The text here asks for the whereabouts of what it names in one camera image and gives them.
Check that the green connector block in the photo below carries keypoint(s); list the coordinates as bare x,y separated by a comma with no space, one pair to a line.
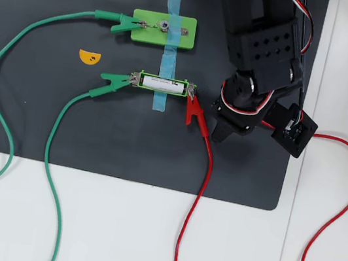
142,36

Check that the dark grey work mat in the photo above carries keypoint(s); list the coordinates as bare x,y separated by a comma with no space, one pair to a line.
126,136

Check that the green alligator clip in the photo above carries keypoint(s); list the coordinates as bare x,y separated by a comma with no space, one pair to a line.
121,22
112,82

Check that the white AA battery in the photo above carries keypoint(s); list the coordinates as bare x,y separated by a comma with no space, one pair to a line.
163,84

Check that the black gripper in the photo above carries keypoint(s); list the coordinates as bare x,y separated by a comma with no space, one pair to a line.
223,131

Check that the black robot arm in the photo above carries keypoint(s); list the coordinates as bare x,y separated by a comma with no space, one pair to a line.
263,5

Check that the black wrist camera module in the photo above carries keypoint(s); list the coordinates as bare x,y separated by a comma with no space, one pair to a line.
295,136

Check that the green battery holder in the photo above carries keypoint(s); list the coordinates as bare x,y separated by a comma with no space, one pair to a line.
140,80

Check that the blue masking tape strip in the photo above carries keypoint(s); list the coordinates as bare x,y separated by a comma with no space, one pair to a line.
174,5
160,102

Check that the orange sticker lightning mark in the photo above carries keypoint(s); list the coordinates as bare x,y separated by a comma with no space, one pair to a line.
84,56

